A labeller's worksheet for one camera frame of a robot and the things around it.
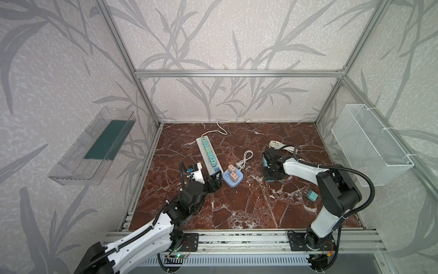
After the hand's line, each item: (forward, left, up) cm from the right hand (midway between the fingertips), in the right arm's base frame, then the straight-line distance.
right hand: (268, 170), depth 96 cm
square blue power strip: (-5, +24, +2) cm, 24 cm away
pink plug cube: (-2, +21, +7) cm, 22 cm away
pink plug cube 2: (-7, +19, +7) cm, 22 cm away
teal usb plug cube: (+15, +36, +6) cm, 40 cm away
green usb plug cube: (+19, +38, +6) cm, 43 cm away
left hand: (-8, +27, +17) cm, 33 cm away
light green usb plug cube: (+11, +35, +6) cm, 37 cm away
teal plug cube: (+7, +33, +6) cm, 35 cm away
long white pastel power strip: (+5, +35, +3) cm, 36 cm away
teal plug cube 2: (+3, +31, +5) cm, 32 cm away
